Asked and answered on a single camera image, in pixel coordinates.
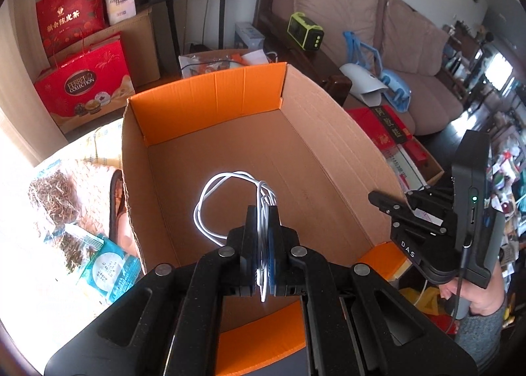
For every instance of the grey sleeved right forearm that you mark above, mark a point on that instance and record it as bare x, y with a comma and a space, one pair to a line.
479, 335

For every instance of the blue white herb packet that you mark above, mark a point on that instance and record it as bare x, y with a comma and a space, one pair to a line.
111, 271

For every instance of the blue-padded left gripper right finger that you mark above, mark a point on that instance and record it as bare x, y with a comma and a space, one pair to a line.
284, 279

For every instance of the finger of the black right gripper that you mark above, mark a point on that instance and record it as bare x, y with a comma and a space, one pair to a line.
387, 204

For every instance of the orange-flapped cardboard box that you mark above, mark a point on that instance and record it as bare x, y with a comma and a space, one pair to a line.
273, 122

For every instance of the blue plastic frame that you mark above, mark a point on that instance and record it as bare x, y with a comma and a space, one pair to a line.
398, 93

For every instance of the white wired earphones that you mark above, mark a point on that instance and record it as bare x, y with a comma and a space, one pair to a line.
221, 206

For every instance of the large dried herb bag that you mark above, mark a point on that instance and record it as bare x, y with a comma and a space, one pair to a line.
53, 198

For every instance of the red tea gift bag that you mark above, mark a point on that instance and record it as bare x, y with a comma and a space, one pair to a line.
62, 23

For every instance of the brown fabric sofa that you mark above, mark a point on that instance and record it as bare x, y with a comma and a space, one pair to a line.
409, 44

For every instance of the dried root herb bag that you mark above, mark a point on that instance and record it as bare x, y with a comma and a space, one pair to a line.
77, 245

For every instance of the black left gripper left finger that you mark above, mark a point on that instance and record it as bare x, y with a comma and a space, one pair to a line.
246, 242

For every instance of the green portable power station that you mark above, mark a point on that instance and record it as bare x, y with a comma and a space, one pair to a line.
305, 32

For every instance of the white dome device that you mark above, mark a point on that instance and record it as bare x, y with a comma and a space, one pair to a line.
364, 85

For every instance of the red Chinese cake tin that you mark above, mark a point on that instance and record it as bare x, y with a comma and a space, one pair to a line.
382, 126

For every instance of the red Ferrero Collection gift box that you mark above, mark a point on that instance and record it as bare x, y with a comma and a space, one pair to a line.
87, 85

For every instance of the beige knitted mat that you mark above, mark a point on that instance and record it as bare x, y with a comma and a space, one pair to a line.
92, 184

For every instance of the person's right hand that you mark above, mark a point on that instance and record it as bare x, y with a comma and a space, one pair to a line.
484, 302

